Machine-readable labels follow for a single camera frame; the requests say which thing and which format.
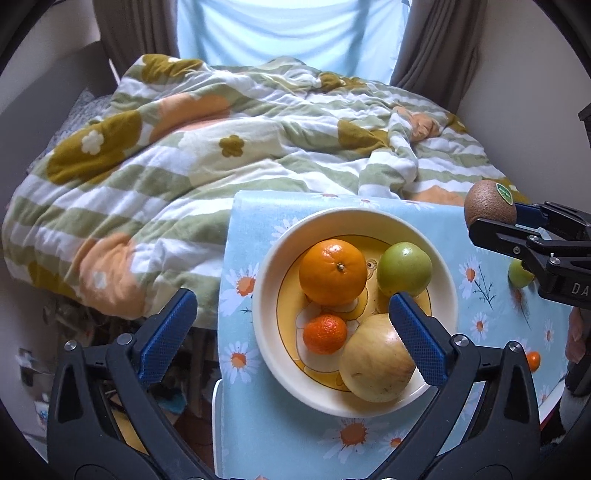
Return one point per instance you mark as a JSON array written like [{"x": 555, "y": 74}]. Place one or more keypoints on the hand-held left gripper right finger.
[{"x": 415, "y": 341}]

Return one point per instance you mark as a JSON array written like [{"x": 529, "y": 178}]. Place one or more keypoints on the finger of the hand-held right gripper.
[
  {"x": 503, "y": 237},
  {"x": 531, "y": 214}
]

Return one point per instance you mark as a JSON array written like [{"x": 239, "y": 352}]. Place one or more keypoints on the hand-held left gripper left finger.
[{"x": 168, "y": 337}]

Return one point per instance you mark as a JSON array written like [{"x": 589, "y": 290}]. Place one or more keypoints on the brown kiwi with green sticker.
[{"x": 489, "y": 201}]

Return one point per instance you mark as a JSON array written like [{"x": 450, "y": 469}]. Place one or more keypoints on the large yellow apple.
[{"x": 374, "y": 364}]

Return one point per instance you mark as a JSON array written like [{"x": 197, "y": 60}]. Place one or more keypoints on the green apple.
[{"x": 404, "y": 267}]

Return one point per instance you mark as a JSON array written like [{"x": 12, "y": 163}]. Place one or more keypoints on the small tangerine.
[{"x": 324, "y": 334}]

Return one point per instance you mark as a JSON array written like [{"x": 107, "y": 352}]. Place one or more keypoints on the large orange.
[{"x": 332, "y": 272}]

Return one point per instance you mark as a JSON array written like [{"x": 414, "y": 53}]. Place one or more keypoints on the cream bowl with duck print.
[{"x": 272, "y": 295}]

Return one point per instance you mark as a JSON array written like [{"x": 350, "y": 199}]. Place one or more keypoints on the person's right hand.
[{"x": 581, "y": 334}]

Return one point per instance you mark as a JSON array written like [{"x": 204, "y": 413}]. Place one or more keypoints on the small green fruit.
[{"x": 518, "y": 276}]

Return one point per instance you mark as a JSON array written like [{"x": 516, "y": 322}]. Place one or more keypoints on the tiny orange citrus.
[{"x": 534, "y": 361}]

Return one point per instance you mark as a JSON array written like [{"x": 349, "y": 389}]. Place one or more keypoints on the small table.
[{"x": 215, "y": 424}]

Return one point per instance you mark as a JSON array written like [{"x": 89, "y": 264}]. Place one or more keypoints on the blue daisy print tablecloth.
[{"x": 258, "y": 415}]

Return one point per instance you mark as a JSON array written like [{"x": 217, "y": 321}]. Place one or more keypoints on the papers on floor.
[{"x": 27, "y": 364}]

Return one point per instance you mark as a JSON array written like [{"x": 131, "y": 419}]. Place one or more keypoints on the green striped floral duvet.
[{"x": 161, "y": 184}]

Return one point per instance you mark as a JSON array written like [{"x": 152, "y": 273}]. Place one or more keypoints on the brown curtain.
[
  {"x": 138, "y": 27},
  {"x": 438, "y": 46}
]

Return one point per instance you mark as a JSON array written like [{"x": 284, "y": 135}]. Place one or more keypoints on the blue patterned bed sheet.
[{"x": 78, "y": 115}]

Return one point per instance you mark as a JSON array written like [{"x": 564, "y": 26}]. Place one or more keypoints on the grey bed headboard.
[{"x": 55, "y": 83}]

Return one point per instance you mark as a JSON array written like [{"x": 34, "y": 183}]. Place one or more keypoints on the light blue window cloth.
[{"x": 286, "y": 27}]

